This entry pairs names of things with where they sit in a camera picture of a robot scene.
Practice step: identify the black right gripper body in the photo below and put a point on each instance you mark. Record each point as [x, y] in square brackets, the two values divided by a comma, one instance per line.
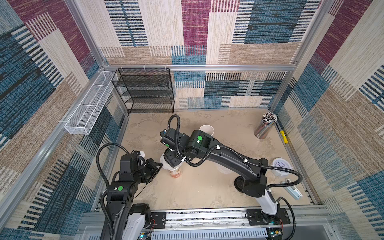
[171, 156]

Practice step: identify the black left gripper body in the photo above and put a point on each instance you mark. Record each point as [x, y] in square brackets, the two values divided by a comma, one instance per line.
[144, 173]

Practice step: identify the paper milk tea cup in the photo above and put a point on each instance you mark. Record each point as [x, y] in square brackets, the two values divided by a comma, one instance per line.
[175, 171]
[208, 129]

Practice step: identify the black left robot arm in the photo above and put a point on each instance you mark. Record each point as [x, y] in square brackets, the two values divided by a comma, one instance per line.
[123, 219]

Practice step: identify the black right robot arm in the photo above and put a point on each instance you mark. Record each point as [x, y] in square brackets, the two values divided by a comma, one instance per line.
[200, 146]

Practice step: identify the right black cup lid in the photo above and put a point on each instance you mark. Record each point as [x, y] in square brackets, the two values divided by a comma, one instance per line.
[239, 184]

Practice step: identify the white round clock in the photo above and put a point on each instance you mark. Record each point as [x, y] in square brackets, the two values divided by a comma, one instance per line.
[281, 163]

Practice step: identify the yellow marker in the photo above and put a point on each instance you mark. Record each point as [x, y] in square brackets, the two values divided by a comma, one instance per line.
[284, 137]

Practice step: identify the white stapler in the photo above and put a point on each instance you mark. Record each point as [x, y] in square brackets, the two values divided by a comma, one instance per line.
[294, 192]

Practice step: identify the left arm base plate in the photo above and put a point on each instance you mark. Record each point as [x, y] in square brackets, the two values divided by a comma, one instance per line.
[158, 220]

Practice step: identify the black wire shelf rack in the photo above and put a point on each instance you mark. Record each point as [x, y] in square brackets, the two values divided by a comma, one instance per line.
[145, 90]

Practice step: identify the white mesh wall basket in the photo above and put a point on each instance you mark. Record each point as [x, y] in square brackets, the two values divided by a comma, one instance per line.
[87, 112]

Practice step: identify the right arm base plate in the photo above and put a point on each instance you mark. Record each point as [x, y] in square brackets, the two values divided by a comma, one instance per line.
[257, 218]

